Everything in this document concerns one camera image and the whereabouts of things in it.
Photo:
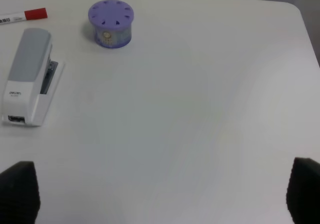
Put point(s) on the purple round container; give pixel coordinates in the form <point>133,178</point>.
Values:
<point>112,20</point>

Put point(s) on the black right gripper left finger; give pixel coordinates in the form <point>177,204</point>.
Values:
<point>19,194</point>

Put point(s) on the white grey stapler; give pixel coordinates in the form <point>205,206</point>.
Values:
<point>32,80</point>

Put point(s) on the red whiteboard marker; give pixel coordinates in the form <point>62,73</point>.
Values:
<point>34,14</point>

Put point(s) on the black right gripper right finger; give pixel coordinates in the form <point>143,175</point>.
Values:
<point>303,191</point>

